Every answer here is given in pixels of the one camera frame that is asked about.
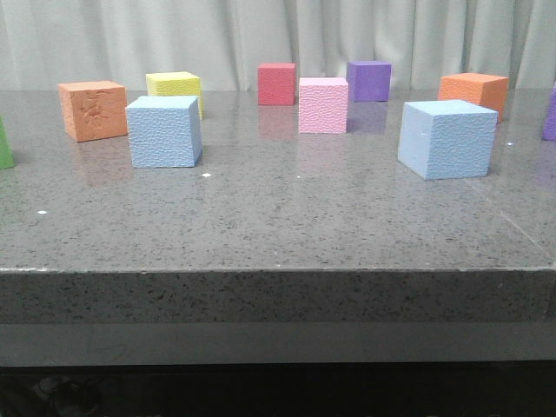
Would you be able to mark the pink foam block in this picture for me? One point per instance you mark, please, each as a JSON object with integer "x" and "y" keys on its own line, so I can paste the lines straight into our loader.
{"x": 323, "y": 105}

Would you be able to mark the red foam block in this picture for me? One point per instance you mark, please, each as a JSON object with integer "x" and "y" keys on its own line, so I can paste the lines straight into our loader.
{"x": 276, "y": 83}

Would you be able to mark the orange foam block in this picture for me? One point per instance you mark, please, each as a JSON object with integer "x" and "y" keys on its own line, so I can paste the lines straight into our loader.
{"x": 484, "y": 90}
{"x": 93, "y": 110}

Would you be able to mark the grey curtain backdrop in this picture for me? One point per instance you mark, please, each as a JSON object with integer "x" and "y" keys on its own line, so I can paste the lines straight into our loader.
{"x": 44, "y": 43}

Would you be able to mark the orange foam block right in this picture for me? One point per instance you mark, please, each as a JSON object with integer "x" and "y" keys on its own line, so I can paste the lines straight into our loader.
{"x": 484, "y": 90}

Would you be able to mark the yellow foam block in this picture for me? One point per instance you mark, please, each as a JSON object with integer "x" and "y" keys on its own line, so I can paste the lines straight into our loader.
{"x": 180, "y": 83}

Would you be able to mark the orange foam block left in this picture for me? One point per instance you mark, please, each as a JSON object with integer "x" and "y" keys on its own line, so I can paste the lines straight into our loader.
{"x": 93, "y": 110}

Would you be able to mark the purple foam block right edge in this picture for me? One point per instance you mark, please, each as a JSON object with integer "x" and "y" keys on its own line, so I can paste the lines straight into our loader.
{"x": 549, "y": 129}

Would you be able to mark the purple foam block centre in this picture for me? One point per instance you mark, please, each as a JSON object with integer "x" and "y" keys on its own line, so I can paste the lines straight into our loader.
{"x": 368, "y": 81}

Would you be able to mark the blue foam block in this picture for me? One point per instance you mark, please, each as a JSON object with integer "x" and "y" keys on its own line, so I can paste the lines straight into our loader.
{"x": 447, "y": 139}
{"x": 164, "y": 131}

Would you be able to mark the green foam block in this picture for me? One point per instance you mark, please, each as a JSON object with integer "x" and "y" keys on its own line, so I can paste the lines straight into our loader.
{"x": 6, "y": 156}

